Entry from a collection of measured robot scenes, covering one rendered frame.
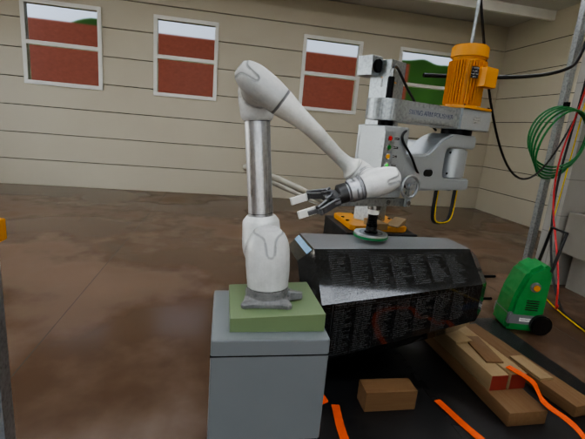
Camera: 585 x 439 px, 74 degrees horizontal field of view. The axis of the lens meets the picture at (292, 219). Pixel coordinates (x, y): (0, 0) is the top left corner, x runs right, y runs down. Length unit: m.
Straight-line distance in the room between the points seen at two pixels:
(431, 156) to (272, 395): 1.78
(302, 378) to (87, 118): 7.70
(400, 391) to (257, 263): 1.31
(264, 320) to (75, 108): 7.68
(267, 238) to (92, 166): 7.47
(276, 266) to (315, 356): 0.33
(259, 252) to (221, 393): 0.49
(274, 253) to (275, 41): 7.30
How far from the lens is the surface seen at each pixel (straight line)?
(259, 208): 1.55
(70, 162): 8.81
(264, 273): 1.38
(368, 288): 2.26
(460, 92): 2.87
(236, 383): 1.43
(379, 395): 2.36
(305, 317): 1.38
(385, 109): 2.35
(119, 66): 8.53
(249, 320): 1.36
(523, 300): 3.76
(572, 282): 5.34
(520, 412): 2.65
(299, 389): 1.47
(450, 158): 2.87
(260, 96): 1.39
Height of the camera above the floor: 1.48
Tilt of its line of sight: 13 degrees down
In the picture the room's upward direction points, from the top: 5 degrees clockwise
